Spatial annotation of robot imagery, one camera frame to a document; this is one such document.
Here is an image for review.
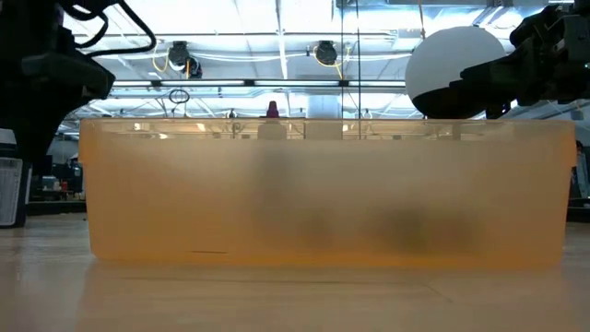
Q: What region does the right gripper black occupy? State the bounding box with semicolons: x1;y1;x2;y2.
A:
449;45;590;120

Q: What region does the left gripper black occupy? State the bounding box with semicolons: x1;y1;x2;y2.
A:
0;51;116;162

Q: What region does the white globe lamp black base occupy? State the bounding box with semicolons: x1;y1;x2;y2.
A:
404;25;508;120

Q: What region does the cluttered background desk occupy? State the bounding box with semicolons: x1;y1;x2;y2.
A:
29;154;87;216

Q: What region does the thin vertical metal pole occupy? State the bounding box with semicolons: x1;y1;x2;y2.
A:
355;0;362;124

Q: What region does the white building pillar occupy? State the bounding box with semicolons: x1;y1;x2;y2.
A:
306;94;343;139

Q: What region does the orange translucent plastic bin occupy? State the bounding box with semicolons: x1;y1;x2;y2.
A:
77;117;579;271

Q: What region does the bottle with magenta cap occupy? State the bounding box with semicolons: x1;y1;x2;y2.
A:
256;100;288;218

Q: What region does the black left camera cable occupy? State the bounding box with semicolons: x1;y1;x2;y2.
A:
59;0;158;59

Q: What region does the black ceiling cable reel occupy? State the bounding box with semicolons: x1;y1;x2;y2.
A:
166;40;204;79
313;40;345;79

